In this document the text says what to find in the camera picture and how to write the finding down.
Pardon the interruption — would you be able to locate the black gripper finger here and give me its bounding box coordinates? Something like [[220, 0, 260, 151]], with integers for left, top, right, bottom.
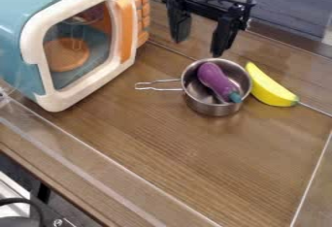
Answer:
[[210, 6, 242, 57], [166, 0, 192, 43]]

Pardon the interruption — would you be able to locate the yellow toy banana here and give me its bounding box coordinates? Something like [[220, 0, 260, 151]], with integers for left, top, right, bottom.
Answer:
[[245, 62, 300, 108]]

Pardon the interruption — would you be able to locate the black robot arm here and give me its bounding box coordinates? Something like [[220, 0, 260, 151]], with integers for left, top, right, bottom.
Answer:
[[163, 0, 257, 57]]

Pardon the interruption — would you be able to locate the purple toy eggplant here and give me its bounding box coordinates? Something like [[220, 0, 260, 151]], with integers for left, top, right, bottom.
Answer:
[[197, 62, 242, 103]]

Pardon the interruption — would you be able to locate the blue toy microwave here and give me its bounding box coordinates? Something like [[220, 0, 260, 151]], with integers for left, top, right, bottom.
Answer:
[[0, 0, 150, 113]]

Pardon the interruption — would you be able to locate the silver pot with handle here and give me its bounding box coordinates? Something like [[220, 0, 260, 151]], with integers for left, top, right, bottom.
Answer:
[[135, 58, 253, 116]]

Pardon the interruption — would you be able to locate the black cable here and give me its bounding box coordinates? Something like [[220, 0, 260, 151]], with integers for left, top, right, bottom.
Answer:
[[0, 197, 46, 227]]

